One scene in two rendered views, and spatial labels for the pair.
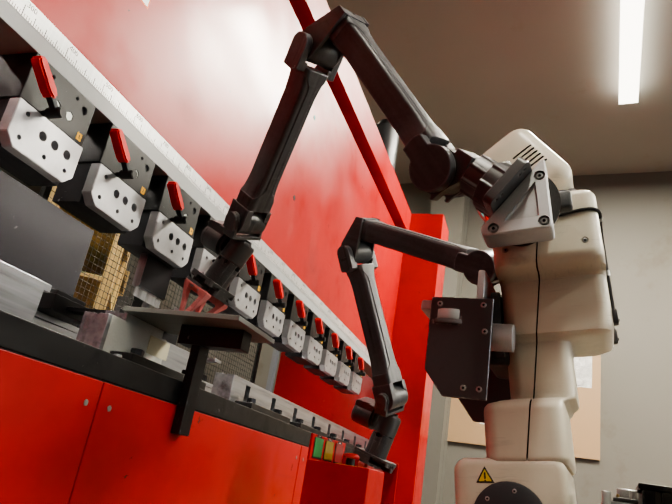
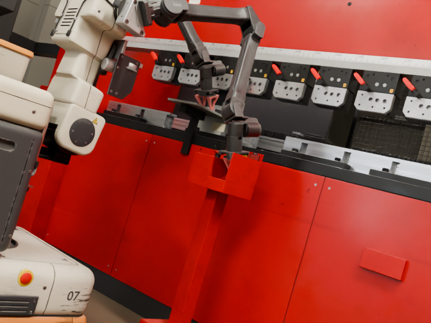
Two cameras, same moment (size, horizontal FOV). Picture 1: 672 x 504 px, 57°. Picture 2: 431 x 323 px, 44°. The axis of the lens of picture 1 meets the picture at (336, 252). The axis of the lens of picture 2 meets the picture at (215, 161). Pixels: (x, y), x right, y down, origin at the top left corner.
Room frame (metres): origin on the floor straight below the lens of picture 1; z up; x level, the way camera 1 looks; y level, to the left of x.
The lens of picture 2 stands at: (2.19, -2.05, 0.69)
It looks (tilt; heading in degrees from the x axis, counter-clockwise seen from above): 2 degrees up; 108
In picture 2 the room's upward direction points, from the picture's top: 17 degrees clockwise
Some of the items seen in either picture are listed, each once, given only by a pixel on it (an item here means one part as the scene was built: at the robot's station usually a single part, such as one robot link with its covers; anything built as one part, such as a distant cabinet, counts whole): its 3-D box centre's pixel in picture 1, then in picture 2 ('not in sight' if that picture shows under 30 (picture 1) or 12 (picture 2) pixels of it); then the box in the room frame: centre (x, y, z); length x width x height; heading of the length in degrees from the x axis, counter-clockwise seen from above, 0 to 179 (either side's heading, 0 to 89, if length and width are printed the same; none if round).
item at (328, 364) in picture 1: (322, 351); not in sight; (2.42, -0.02, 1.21); 0.15 x 0.09 x 0.17; 160
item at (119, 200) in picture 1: (107, 180); (196, 71); (1.11, 0.47, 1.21); 0.15 x 0.09 x 0.17; 160
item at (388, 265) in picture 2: not in sight; (383, 263); (2.23, -0.11, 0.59); 0.15 x 0.02 x 0.07; 160
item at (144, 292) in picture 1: (151, 281); (222, 100); (1.32, 0.39, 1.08); 0.10 x 0.02 x 0.10; 160
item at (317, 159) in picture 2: (263, 415); (313, 160); (1.87, 0.13, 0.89); 0.30 x 0.05 x 0.03; 160
